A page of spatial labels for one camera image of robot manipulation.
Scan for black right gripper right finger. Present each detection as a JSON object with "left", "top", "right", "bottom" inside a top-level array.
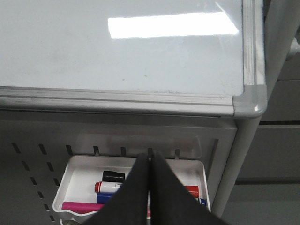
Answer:
[{"left": 149, "top": 151, "right": 227, "bottom": 225}]

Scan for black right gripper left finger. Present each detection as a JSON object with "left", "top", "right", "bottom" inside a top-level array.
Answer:
[{"left": 84, "top": 153, "right": 150, "bottom": 225}]

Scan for blue marker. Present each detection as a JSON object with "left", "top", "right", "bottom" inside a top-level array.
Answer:
[{"left": 96, "top": 192, "right": 115, "bottom": 204}]

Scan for white marker with red cap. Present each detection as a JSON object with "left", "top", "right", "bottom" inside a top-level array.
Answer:
[{"left": 94, "top": 181, "right": 123, "bottom": 193}]

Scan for white plastic marker tray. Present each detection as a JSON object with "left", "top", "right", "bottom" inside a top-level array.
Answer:
[{"left": 52, "top": 155, "right": 210, "bottom": 225}]

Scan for pink marker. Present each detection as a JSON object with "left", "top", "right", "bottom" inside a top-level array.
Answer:
[{"left": 61, "top": 202, "right": 105, "bottom": 214}]

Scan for grey perforated metal panel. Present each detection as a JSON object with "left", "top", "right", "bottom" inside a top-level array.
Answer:
[{"left": 0, "top": 111, "right": 237, "bottom": 225}]

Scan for white whiteboard with aluminium frame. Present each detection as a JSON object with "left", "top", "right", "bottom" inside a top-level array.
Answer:
[{"left": 0, "top": 0, "right": 268, "bottom": 118}]

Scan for grey stand post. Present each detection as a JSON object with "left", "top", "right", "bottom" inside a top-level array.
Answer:
[{"left": 211, "top": 0, "right": 300, "bottom": 217}]

